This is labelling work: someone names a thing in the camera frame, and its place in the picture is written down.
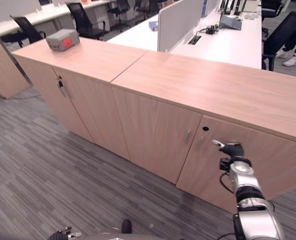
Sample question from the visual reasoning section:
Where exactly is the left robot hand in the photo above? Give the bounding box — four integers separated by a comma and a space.
47, 225, 82, 240

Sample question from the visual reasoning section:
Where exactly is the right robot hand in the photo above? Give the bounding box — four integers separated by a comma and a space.
212, 139, 246, 159

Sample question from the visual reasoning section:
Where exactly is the wooden cabinet with lock hole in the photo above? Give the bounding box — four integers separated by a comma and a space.
111, 50, 296, 215

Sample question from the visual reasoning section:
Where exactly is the white office desk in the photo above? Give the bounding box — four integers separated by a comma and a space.
169, 4, 263, 71
106, 13, 160, 52

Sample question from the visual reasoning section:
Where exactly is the black mesh office chair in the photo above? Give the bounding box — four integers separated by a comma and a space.
64, 1, 106, 41
261, 10, 296, 72
0, 15, 46, 49

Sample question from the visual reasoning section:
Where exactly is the wooden cabinet with keyed lock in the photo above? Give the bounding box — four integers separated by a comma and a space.
11, 36, 149, 161

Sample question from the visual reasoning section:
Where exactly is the dark robot foot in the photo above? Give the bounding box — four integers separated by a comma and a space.
121, 218, 132, 234

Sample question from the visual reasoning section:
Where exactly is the grey robot body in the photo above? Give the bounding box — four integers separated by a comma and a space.
84, 226, 165, 240

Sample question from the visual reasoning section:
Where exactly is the small black device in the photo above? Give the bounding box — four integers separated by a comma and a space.
206, 24, 219, 35

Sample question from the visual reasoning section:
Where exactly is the grey electronic device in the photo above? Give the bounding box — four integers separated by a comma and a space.
219, 14, 243, 31

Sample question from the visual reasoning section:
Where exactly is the white desk partition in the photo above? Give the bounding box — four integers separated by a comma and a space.
157, 0, 205, 53

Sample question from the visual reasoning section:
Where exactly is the grey box with red label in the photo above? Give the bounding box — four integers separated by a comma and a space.
45, 28, 81, 52

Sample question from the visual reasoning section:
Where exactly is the long white desk row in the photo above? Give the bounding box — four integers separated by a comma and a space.
0, 0, 118, 39

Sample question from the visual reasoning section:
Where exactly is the desk cable outlet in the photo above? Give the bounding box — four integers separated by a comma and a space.
187, 35, 202, 46

